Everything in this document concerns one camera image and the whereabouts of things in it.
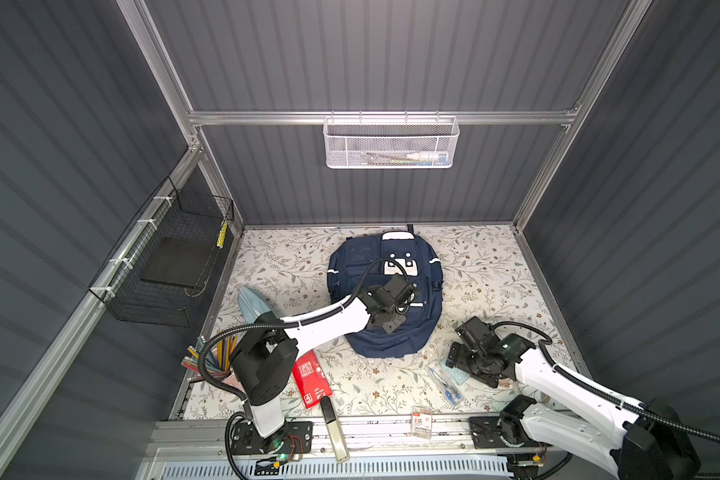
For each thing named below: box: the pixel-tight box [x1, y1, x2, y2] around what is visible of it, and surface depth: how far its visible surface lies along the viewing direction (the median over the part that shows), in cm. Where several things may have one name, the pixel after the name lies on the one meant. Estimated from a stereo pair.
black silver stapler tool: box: [320, 396, 350, 462], surface depth 74 cm
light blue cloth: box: [238, 286, 278, 324], surface depth 95 cm
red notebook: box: [292, 349, 333, 410], surface depth 86 cm
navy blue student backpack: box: [327, 224, 443, 359], surface depth 97 cm
